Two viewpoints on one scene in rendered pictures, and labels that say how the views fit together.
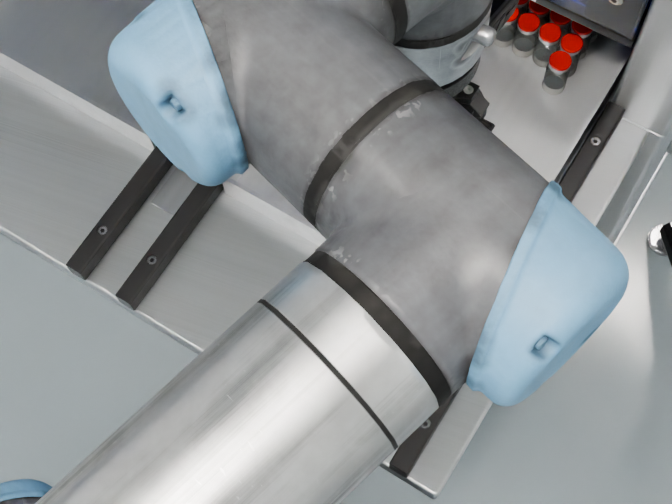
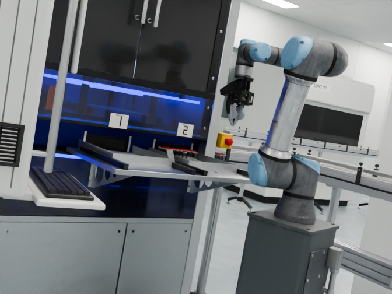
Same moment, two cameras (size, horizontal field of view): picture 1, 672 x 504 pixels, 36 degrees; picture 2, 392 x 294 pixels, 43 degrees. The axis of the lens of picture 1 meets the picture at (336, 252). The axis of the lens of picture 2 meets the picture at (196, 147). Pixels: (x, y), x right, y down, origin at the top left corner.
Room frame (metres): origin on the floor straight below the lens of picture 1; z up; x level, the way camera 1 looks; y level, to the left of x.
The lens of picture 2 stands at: (-0.16, 2.03, 1.13)
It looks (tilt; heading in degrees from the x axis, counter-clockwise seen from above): 4 degrees down; 287
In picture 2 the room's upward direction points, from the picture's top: 10 degrees clockwise
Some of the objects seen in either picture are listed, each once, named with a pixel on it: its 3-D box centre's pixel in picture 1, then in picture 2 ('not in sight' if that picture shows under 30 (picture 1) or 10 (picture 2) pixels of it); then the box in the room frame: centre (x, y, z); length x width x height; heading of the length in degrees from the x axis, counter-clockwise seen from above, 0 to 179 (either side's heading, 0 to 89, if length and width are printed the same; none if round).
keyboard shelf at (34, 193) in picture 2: not in sight; (44, 188); (0.74, 0.63, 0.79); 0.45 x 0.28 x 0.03; 134
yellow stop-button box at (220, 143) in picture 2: not in sight; (223, 140); (0.43, -0.38, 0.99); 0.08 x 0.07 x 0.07; 142
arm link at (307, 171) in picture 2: not in sight; (300, 174); (-0.02, 0.18, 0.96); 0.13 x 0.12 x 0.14; 37
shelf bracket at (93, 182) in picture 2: not in sight; (110, 180); (0.68, 0.27, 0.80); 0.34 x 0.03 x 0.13; 142
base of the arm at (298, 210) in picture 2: not in sight; (296, 205); (-0.02, 0.17, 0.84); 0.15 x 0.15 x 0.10
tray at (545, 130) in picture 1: (437, 109); (191, 160); (0.49, -0.11, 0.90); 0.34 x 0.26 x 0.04; 142
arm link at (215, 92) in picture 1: (279, 69); (261, 53); (0.24, 0.02, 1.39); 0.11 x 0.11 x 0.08; 37
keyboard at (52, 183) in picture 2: not in sight; (58, 181); (0.71, 0.60, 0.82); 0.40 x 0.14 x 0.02; 134
